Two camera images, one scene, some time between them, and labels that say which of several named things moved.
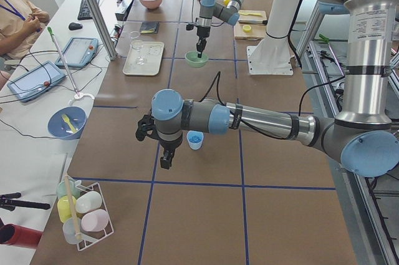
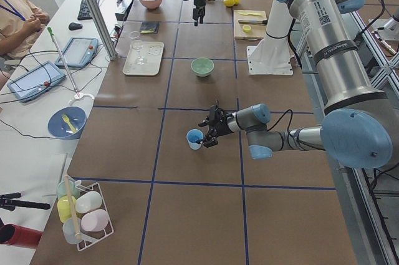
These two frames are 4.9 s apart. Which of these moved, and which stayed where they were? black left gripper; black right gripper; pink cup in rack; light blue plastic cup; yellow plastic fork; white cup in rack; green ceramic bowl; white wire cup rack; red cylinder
Moved: black right gripper; green ceramic bowl; black left gripper
Stayed: yellow plastic fork; red cylinder; white wire cup rack; white cup in rack; light blue plastic cup; pink cup in rack
